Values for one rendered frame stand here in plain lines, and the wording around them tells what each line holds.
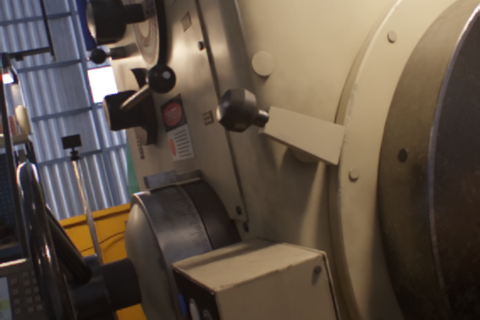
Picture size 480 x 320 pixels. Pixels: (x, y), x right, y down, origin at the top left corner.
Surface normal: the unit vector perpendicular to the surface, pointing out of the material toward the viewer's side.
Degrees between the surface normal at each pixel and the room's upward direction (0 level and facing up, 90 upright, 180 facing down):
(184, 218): 51
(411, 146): 66
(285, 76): 90
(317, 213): 90
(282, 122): 90
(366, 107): 90
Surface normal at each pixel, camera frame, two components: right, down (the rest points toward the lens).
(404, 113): -0.88, -0.33
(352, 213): 0.37, -0.07
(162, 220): 0.13, -0.71
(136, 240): -0.75, -0.22
